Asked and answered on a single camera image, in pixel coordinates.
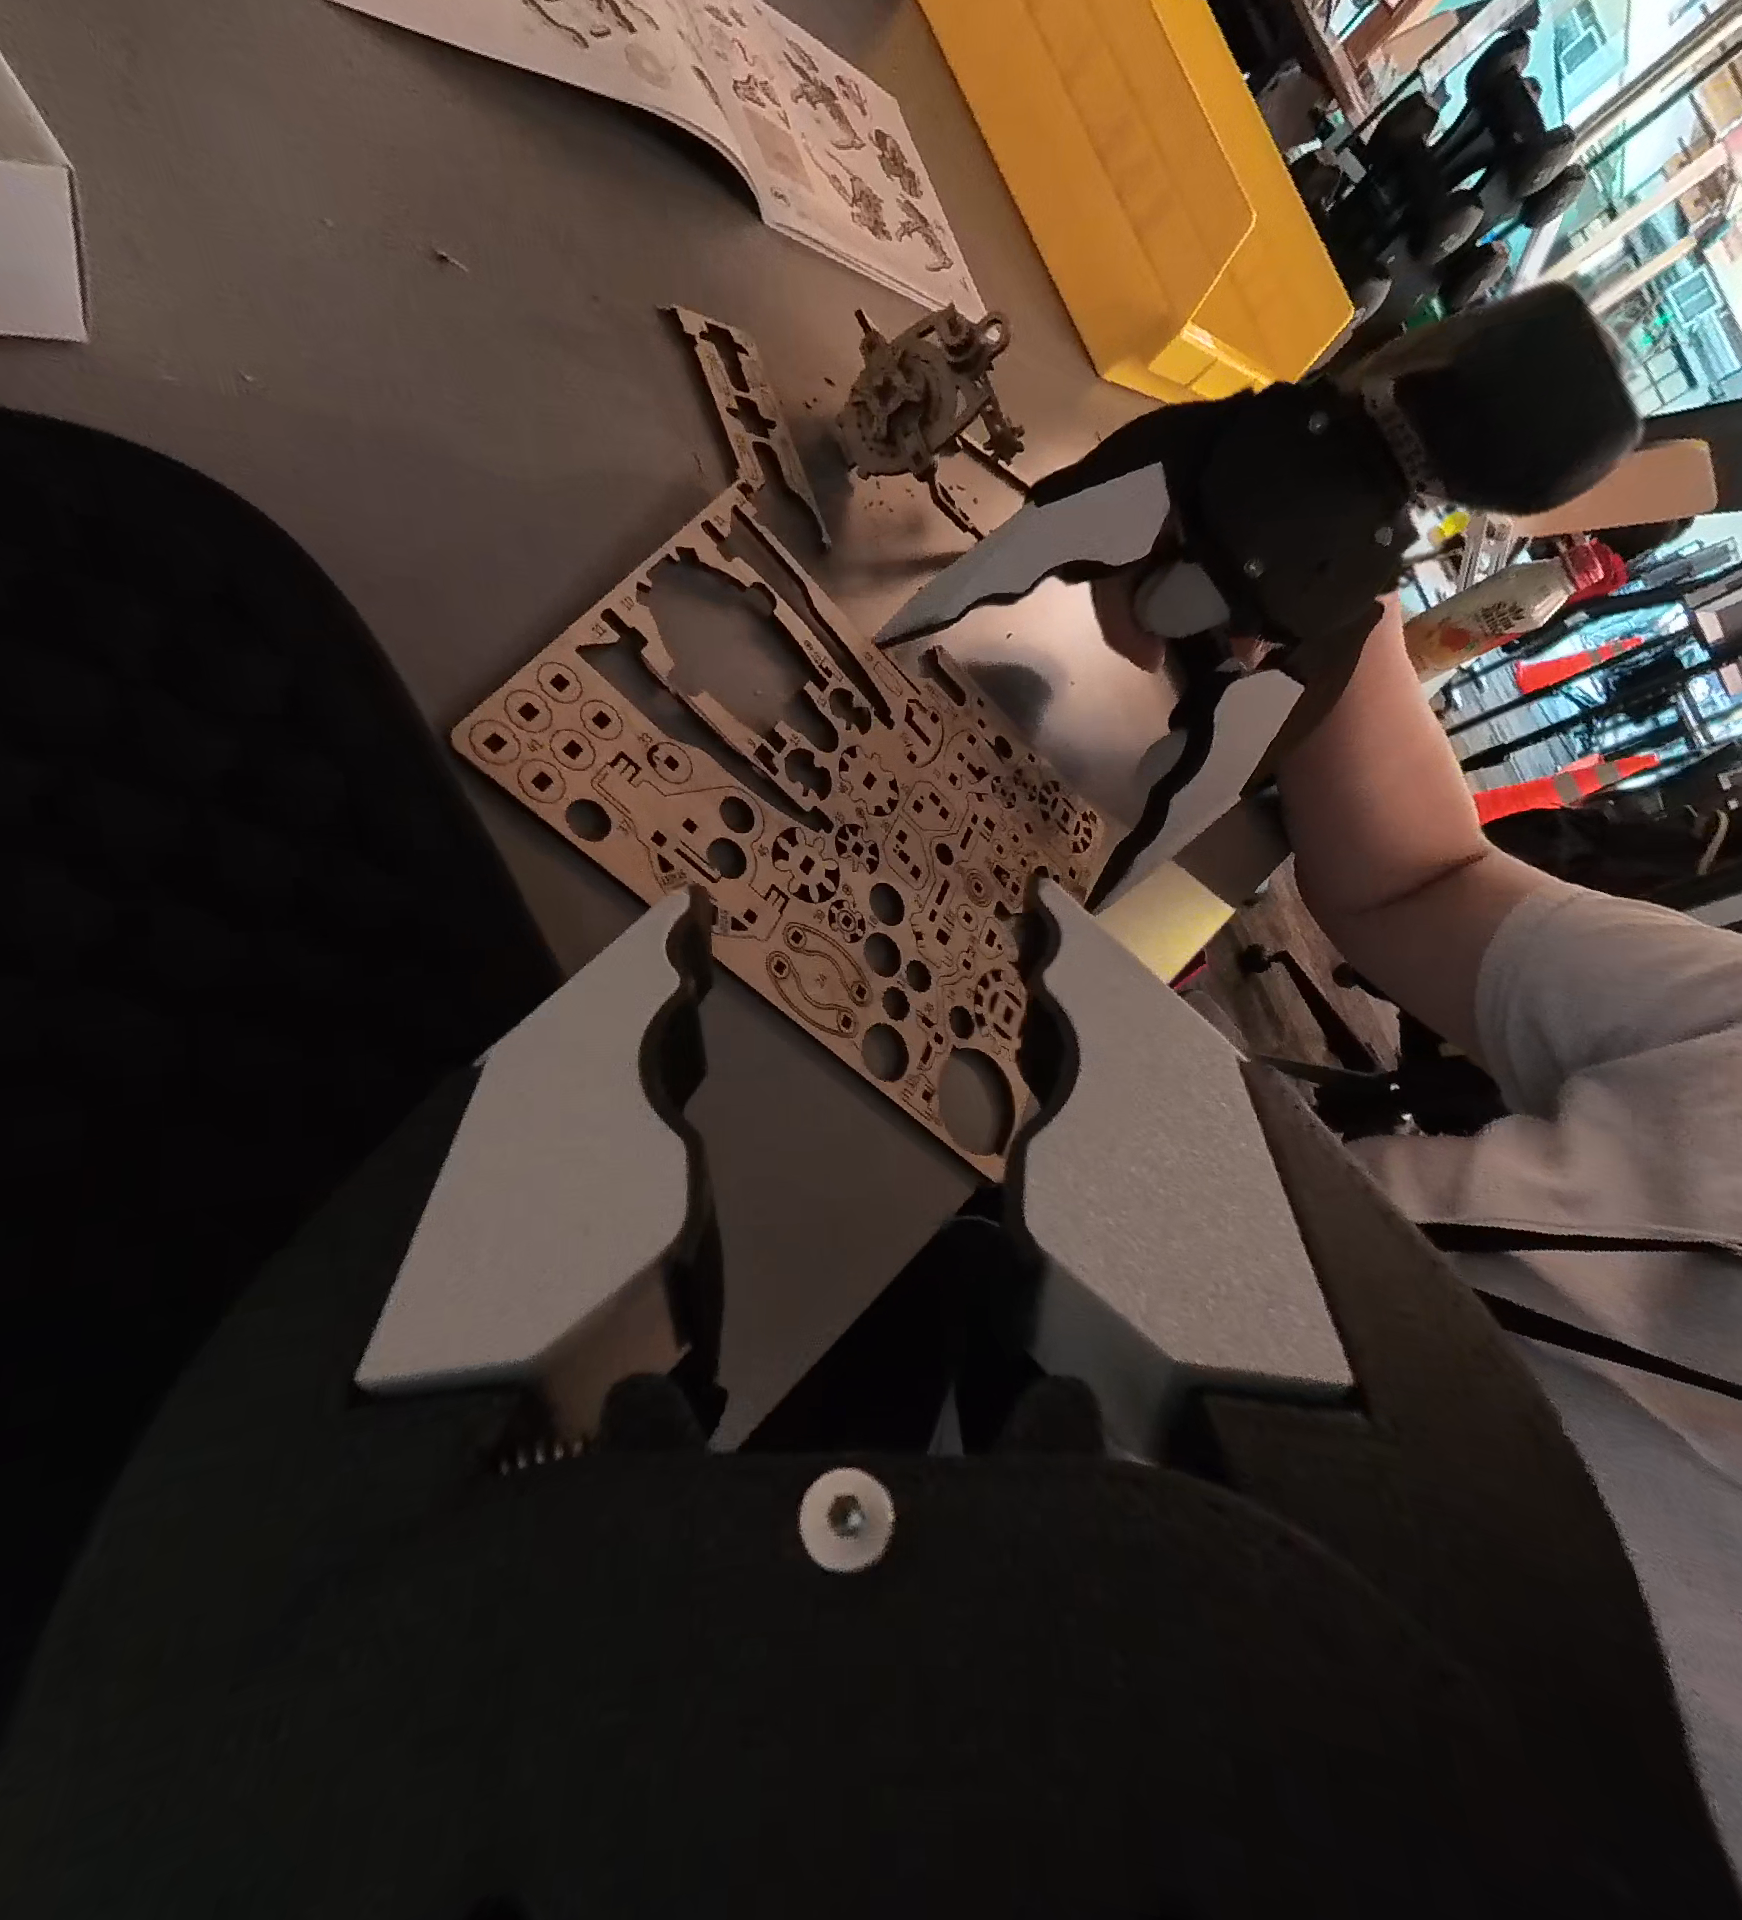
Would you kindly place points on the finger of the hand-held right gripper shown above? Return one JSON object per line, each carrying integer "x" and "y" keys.
{"x": 1051, "y": 549}
{"x": 1238, "y": 736}

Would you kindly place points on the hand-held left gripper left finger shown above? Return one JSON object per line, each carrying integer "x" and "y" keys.
{"x": 526, "y": 1200}

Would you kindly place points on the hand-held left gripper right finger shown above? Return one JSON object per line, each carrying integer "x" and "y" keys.
{"x": 1187, "y": 1200}

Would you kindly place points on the assembled wooden gear model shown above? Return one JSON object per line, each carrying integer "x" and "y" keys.
{"x": 910, "y": 399}

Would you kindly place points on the large wooden parts sheet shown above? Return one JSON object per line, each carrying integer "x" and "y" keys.
{"x": 818, "y": 983}

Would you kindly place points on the person's right forearm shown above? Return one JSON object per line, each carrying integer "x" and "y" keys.
{"x": 1394, "y": 812}

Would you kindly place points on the small wooden parts strip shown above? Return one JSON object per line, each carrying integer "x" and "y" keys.
{"x": 706, "y": 354}

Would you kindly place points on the person's right hand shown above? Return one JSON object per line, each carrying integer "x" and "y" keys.
{"x": 1134, "y": 622}

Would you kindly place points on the white bottle red cap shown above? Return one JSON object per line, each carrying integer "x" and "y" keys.
{"x": 1485, "y": 614}

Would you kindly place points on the black office chair base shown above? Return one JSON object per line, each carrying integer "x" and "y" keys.
{"x": 1394, "y": 1080}

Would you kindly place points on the orange traffic cone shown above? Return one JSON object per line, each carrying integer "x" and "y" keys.
{"x": 1561, "y": 783}
{"x": 1605, "y": 665}

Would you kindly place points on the yellow plastic bin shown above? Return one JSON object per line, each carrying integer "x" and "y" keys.
{"x": 1110, "y": 181}

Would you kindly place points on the black dumbbell rack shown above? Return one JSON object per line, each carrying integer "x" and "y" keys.
{"x": 1424, "y": 152}

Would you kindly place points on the open instruction booklet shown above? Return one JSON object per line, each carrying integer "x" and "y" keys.
{"x": 811, "y": 152}

